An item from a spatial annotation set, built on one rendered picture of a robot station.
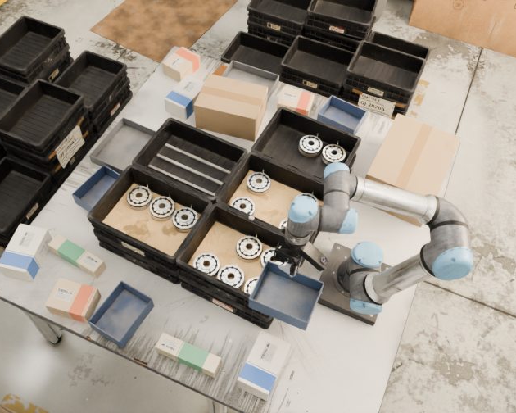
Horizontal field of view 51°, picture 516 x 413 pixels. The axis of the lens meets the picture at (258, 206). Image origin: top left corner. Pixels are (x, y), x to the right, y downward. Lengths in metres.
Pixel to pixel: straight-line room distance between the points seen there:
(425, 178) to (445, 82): 1.91
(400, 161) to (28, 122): 1.95
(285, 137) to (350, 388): 1.12
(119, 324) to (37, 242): 0.48
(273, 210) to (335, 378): 0.70
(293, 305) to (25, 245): 1.13
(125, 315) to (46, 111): 1.42
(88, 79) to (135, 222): 1.44
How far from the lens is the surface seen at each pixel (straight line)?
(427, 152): 2.49
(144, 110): 2.81
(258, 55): 3.74
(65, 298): 2.21
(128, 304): 2.23
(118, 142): 2.68
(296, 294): 1.82
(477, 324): 3.18
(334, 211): 1.53
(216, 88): 2.66
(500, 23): 4.58
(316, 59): 3.58
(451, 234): 1.72
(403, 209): 1.70
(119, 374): 2.88
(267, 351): 2.03
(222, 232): 2.19
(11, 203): 3.17
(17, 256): 2.34
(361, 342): 2.19
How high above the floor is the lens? 2.71
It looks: 56 degrees down
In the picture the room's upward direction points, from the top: 4 degrees clockwise
